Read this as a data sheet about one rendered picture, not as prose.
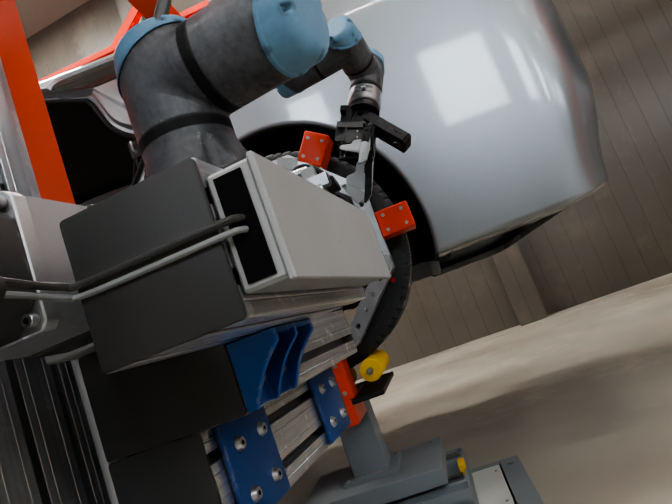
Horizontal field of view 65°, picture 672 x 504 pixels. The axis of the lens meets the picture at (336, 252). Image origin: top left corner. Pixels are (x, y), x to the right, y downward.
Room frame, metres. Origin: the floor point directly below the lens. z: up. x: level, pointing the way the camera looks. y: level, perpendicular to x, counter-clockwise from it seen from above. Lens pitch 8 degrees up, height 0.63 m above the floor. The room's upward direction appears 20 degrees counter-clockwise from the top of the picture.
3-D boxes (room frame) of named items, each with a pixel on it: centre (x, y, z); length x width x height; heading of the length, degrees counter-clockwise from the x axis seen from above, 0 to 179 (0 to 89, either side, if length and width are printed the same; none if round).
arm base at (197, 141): (0.62, 0.12, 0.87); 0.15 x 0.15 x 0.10
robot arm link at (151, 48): (0.62, 0.12, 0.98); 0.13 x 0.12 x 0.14; 71
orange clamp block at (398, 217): (1.37, -0.18, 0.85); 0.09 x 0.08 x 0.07; 82
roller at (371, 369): (1.49, 0.01, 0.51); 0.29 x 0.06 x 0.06; 172
